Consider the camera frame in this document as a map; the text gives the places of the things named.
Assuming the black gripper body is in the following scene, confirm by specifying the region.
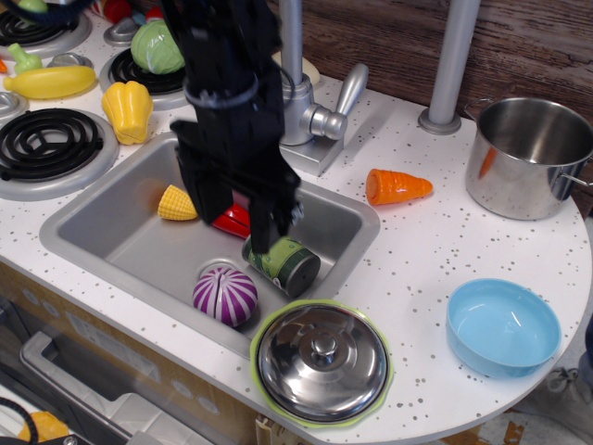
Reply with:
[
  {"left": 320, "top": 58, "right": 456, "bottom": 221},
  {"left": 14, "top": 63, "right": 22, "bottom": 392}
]
[{"left": 170, "top": 69, "right": 300, "bottom": 200}]

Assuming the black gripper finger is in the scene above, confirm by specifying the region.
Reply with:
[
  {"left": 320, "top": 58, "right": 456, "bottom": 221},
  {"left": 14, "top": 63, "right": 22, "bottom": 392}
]
[
  {"left": 178, "top": 155, "right": 233, "bottom": 225},
  {"left": 248, "top": 195, "right": 304, "bottom": 254}
]

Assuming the shiny steel pot lid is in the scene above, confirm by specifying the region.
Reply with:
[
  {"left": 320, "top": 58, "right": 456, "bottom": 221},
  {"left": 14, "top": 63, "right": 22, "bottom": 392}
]
[{"left": 257, "top": 305, "right": 390, "bottom": 424}]

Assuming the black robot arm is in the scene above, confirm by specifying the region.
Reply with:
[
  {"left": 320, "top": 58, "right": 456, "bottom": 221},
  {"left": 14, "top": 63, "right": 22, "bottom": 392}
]
[{"left": 159, "top": 1, "right": 300, "bottom": 253}]

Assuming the stainless steel pot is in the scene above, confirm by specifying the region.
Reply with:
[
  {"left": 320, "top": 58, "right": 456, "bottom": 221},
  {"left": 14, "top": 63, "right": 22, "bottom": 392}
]
[{"left": 464, "top": 97, "right": 592, "bottom": 221}]

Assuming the red toy chili pepper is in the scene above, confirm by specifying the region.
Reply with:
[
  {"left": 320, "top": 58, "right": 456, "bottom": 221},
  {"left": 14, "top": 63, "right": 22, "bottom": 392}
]
[{"left": 211, "top": 203, "right": 251, "bottom": 239}]

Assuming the yellow toy corn piece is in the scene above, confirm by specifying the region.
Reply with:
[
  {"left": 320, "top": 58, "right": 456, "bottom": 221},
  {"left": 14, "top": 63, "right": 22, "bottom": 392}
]
[{"left": 158, "top": 184, "right": 198, "bottom": 222}]

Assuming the green toy food can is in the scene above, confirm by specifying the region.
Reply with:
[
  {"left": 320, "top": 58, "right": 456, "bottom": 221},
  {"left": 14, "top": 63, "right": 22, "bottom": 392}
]
[{"left": 242, "top": 236, "right": 321, "bottom": 299}]

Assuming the silver toy faucet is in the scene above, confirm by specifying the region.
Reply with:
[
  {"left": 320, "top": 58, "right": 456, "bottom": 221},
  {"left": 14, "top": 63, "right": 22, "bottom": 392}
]
[{"left": 240, "top": 0, "right": 370, "bottom": 177}]

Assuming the back right stove burner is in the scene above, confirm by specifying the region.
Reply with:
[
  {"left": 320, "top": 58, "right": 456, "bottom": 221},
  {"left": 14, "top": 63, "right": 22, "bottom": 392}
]
[{"left": 98, "top": 49, "right": 188, "bottom": 111}]

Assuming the purple striped toy onion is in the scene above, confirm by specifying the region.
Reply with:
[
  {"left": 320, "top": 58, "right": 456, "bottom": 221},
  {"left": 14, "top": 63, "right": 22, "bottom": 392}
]
[{"left": 193, "top": 267, "right": 259, "bottom": 327}]

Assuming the cream toy squeeze bottle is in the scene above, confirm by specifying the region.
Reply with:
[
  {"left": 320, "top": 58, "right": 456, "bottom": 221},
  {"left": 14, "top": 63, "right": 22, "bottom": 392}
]
[{"left": 272, "top": 51, "right": 321, "bottom": 86}]

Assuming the grey toy sink basin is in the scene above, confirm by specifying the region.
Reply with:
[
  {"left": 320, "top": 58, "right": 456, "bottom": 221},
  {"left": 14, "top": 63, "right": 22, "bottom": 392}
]
[{"left": 40, "top": 133, "right": 380, "bottom": 356}]

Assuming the yellow toy bell pepper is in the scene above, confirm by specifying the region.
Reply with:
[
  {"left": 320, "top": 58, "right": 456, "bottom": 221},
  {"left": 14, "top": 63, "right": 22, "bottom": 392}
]
[{"left": 101, "top": 81, "right": 154, "bottom": 146}]

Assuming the light green plastic plate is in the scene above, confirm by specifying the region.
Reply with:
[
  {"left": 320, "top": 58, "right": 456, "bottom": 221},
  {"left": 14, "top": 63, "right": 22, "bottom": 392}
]
[{"left": 249, "top": 299, "right": 396, "bottom": 428}]

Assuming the orange toy carrot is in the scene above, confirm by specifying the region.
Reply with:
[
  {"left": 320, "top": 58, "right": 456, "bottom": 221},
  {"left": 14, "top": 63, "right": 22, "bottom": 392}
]
[{"left": 366, "top": 169, "right": 434, "bottom": 206}]

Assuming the green toy cabbage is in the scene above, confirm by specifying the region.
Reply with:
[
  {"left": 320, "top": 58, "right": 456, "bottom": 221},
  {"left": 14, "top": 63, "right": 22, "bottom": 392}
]
[{"left": 131, "top": 19, "right": 185, "bottom": 75}]

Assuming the red toy tomato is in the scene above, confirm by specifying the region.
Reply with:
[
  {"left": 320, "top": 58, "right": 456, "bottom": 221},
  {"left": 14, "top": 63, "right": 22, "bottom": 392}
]
[{"left": 145, "top": 6, "right": 164, "bottom": 22}]

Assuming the silver stove knob back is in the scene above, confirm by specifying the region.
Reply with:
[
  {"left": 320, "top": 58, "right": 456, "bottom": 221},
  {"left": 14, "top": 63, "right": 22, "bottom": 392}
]
[{"left": 103, "top": 18, "right": 139, "bottom": 47}]

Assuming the silver stove knob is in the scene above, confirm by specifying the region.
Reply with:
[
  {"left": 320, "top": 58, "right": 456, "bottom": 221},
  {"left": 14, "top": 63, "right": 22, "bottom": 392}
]
[
  {"left": 0, "top": 92, "right": 29, "bottom": 125},
  {"left": 47, "top": 52, "right": 94, "bottom": 69},
  {"left": 103, "top": 18, "right": 139, "bottom": 47}
]

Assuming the front black stove burner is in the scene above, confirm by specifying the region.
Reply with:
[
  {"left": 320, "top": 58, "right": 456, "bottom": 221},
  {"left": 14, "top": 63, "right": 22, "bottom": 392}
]
[{"left": 1, "top": 108, "right": 120, "bottom": 201}]

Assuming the yellow toy squash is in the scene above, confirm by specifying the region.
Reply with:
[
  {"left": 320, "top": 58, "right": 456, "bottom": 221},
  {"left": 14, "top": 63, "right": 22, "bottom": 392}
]
[{"left": 3, "top": 66, "right": 96, "bottom": 99}]

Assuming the silver stove knob middle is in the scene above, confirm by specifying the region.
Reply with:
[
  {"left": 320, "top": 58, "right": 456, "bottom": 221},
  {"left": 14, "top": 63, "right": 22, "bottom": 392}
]
[{"left": 47, "top": 52, "right": 94, "bottom": 69}]

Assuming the silver stove knob left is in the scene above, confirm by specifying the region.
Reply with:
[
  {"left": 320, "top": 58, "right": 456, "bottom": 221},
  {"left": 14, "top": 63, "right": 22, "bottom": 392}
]
[{"left": 0, "top": 92, "right": 29, "bottom": 125}]

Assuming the back left stove burner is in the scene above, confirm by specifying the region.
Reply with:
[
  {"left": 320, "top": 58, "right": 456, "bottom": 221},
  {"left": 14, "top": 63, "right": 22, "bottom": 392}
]
[{"left": 1, "top": 11, "right": 92, "bottom": 60}]

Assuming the small green toy gourd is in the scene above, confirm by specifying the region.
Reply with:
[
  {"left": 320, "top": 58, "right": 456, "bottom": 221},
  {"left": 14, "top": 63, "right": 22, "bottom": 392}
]
[{"left": 7, "top": 43, "right": 44, "bottom": 74}]

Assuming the green toy ball fruit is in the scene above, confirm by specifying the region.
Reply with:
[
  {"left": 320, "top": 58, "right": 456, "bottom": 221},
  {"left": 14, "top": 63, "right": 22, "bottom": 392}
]
[{"left": 19, "top": 0, "right": 48, "bottom": 14}]

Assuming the light blue plastic bowl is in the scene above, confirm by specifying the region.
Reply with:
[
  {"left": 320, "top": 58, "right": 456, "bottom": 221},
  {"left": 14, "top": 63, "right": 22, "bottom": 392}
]
[{"left": 446, "top": 279, "right": 561, "bottom": 378}]

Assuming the yellow toy below counter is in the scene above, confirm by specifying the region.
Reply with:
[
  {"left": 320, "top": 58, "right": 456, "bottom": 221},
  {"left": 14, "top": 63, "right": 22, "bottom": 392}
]
[{"left": 30, "top": 412, "right": 70, "bottom": 443}]

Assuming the grey oven door handle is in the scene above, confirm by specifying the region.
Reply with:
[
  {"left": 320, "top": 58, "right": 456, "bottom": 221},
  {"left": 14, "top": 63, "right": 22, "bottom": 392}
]
[{"left": 19, "top": 331, "right": 160, "bottom": 444}]

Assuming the grey post right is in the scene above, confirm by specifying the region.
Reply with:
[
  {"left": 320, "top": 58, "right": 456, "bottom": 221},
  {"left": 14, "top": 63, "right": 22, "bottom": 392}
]
[{"left": 418, "top": 0, "right": 481, "bottom": 135}]

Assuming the black cable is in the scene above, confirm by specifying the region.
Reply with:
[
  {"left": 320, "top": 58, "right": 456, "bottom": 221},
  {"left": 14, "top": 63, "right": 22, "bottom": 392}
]
[{"left": 0, "top": 396, "right": 38, "bottom": 444}]

